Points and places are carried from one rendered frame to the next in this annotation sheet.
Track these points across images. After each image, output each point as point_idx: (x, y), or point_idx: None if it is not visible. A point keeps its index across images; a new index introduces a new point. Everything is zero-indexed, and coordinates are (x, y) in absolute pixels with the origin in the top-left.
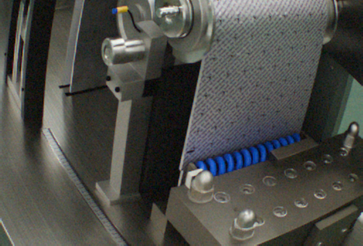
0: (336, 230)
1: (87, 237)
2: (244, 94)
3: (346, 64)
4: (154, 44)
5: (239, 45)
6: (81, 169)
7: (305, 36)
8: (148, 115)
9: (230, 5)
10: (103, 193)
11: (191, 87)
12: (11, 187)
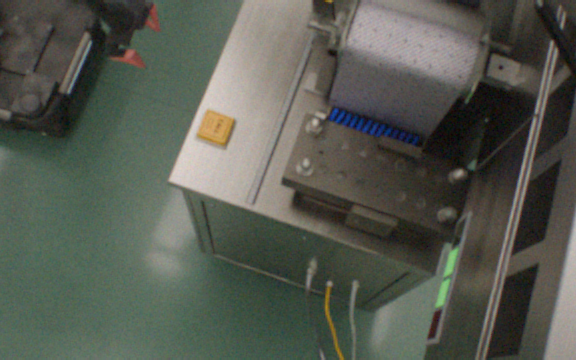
0: (373, 223)
1: (266, 102)
2: (371, 95)
3: (485, 129)
4: (334, 35)
5: (365, 72)
6: (315, 56)
7: (430, 93)
8: (334, 63)
9: (363, 48)
10: (306, 81)
11: None
12: (253, 40)
